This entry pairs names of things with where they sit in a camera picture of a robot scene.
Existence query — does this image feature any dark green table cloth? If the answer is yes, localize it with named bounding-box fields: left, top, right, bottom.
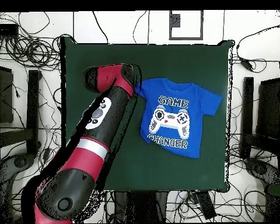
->
left=60, top=37, right=235, bottom=194

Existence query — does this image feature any dark box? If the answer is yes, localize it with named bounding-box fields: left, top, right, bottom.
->
left=255, top=78, right=280, bottom=141
left=0, top=65, right=14, bottom=124

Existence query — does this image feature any black power adapter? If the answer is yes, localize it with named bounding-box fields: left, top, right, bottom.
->
left=240, top=59, right=254, bottom=72

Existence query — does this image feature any grey square frame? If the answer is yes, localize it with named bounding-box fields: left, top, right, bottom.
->
left=169, top=10, right=204, bottom=41

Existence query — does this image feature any black cable coil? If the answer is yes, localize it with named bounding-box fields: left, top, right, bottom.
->
left=5, top=34, right=61, bottom=71

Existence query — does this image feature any blue shirt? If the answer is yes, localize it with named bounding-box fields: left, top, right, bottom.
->
left=134, top=77, right=223, bottom=159

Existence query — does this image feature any long black power strip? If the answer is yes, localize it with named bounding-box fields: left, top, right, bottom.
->
left=195, top=191, right=217, bottom=221

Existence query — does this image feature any small grey square plate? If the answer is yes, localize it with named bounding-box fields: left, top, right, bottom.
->
left=171, top=13, right=181, bottom=28

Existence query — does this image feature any black office chair base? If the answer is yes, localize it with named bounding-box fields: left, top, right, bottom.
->
left=0, top=153, right=36, bottom=187
left=244, top=157, right=280, bottom=186

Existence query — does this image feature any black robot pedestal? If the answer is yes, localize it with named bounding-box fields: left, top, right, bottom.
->
left=113, top=190, right=169, bottom=223

